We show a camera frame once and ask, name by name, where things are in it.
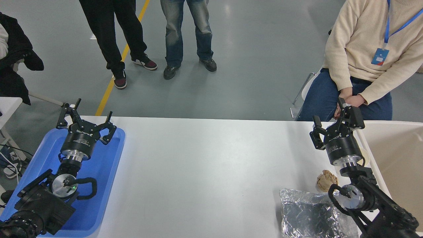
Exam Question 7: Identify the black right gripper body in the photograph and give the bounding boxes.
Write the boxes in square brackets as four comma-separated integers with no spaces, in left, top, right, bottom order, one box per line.
[325,127,363,162]

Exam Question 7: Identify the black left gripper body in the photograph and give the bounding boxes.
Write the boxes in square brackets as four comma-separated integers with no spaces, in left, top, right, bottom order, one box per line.
[60,121,101,156]

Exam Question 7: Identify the white paper cup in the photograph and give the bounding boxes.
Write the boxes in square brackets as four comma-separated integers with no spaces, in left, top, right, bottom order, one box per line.
[359,147,370,167]

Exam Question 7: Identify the seated person's left hand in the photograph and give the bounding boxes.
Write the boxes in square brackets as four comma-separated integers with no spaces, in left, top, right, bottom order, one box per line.
[345,94,368,107]

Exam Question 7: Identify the seated person's right hand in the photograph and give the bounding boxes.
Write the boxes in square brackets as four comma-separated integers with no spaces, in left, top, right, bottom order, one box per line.
[334,87,353,119]

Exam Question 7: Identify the blue plastic tray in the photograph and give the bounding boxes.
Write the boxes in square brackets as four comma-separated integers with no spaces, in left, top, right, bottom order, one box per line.
[0,127,126,238]

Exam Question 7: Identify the crumpled tan paper ball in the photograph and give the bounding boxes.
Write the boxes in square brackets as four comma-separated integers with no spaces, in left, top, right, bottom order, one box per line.
[316,170,339,193]

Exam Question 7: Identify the white chair with metal legs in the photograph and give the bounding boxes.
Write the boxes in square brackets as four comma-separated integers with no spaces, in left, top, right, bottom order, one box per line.
[290,68,323,119]

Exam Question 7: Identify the large pale plastic bin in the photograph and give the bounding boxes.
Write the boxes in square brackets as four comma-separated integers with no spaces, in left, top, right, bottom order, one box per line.
[355,120,423,238]

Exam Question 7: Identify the white and grey shoe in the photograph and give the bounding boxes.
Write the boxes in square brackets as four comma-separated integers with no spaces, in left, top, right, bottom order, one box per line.
[3,164,21,179]

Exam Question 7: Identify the crumpled silver foil tray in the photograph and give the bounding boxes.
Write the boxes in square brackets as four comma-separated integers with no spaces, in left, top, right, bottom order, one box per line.
[279,188,359,238]

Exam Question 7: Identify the standing person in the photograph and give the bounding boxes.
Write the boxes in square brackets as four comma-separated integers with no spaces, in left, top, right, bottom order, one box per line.
[160,0,217,80]
[79,0,158,90]

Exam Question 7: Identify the blue lanyard with badge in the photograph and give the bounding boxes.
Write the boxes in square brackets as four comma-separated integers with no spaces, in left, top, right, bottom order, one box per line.
[371,0,423,66]

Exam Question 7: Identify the cables on floor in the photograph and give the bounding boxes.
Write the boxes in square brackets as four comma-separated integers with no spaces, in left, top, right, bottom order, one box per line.
[0,144,33,180]

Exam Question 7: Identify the seated person with lanyard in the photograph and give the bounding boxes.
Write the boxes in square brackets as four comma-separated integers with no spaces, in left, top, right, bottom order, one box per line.
[296,0,423,122]

